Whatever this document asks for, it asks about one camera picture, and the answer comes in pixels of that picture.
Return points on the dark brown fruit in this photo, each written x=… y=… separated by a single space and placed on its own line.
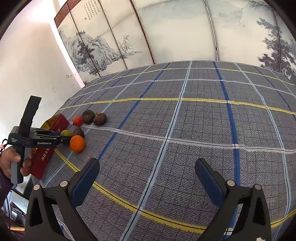
x=79 y=132
x=99 y=119
x=88 y=116

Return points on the red gold tin box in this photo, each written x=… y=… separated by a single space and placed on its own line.
x=45 y=148

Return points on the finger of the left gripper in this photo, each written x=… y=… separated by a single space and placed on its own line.
x=65 y=139
x=44 y=132

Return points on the orange mandarin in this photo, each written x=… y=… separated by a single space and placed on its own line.
x=77 y=144

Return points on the green fruit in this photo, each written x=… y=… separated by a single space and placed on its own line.
x=66 y=133

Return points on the small red fruit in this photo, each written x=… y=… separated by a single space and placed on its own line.
x=77 y=121

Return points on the painted folding screen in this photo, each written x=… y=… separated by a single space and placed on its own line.
x=105 y=37

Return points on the grey plaid tablecloth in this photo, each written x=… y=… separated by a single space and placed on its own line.
x=160 y=120

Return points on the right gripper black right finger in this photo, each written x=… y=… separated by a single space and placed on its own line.
x=242 y=211

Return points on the person left hand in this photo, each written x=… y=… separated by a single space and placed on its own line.
x=10 y=156

